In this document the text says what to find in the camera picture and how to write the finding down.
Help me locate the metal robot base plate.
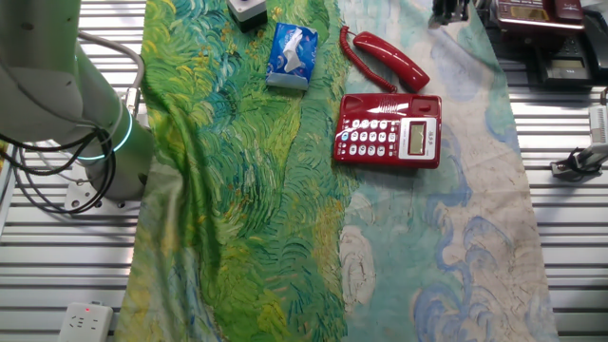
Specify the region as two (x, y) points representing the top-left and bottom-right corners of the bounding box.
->
(64, 165), (143, 215)

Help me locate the black telephone handset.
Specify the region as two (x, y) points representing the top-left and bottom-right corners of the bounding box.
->
(581, 9), (608, 82)

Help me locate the green blue painted cloth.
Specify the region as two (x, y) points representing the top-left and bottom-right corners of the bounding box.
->
(113, 0), (561, 342)

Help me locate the black looped cable bundle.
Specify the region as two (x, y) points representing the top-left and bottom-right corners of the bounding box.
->
(0, 126), (118, 216)

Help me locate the white power strip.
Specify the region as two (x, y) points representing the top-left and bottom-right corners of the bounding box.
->
(57, 300), (115, 342)

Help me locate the thick grey robot cable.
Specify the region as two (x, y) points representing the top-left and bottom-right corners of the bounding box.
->
(75, 28), (144, 118)

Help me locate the white ribbed plastic block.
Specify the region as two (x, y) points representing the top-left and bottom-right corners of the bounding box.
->
(588, 104), (608, 144)

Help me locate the black desk telephone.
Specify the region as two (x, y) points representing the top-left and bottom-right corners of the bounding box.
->
(523, 32), (595, 87)

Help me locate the grey emergency stop button box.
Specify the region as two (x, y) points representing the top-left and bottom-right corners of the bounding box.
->
(225, 0), (269, 33)

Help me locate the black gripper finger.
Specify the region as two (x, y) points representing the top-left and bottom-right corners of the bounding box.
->
(427, 0), (452, 29)
(450, 0), (471, 24)

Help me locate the silver camera on stand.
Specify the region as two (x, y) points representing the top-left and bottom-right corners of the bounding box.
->
(550, 142), (608, 182)

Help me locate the blue tissue pack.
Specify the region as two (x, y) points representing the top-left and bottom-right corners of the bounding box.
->
(264, 22), (319, 91)

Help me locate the red telephone cord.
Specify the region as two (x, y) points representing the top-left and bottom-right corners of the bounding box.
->
(338, 25), (398, 94)

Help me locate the red telephone base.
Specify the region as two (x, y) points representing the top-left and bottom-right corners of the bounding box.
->
(332, 93), (443, 170)

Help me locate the dark red telephone handset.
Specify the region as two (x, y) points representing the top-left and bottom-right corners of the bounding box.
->
(553, 0), (585, 21)

